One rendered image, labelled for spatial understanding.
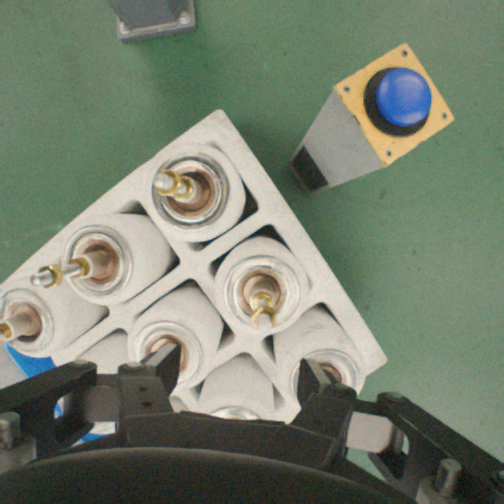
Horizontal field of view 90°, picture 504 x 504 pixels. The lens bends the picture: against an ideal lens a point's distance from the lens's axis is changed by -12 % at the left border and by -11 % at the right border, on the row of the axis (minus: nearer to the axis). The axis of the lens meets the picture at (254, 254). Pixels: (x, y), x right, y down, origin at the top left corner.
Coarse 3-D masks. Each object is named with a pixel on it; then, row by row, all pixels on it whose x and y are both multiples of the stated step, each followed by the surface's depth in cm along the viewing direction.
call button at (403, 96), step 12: (396, 72) 18; (408, 72) 18; (384, 84) 18; (396, 84) 18; (408, 84) 18; (420, 84) 18; (384, 96) 18; (396, 96) 18; (408, 96) 18; (420, 96) 18; (384, 108) 18; (396, 108) 18; (408, 108) 18; (420, 108) 18; (396, 120) 18; (408, 120) 18
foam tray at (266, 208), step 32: (192, 128) 33; (224, 128) 33; (256, 160) 33; (128, 192) 34; (256, 192) 34; (256, 224) 34; (288, 224) 34; (32, 256) 35; (192, 256) 35; (224, 256) 46; (320, 256) 35; (160, 288) 35; (320, 288) 35; (128, 320) 36; (352, 320) 36; (64, 352) 36; (224, 352) 36; (256, 352) 36; (288, 416) 37
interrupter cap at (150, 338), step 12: (156, 324) 28; (168, 324) 28; (180, 324) 28; (144, 336) 28; (156, 336) 28; (168, 336) 28; (180, 336) 28; (192, 336) 28; (132, 348) 28; (144, 348) 28; (156, 348) 29; (192, 348) 28; (192, 360) 28; (180, 372) 29; (192, 372) 29; (180, 384) 29
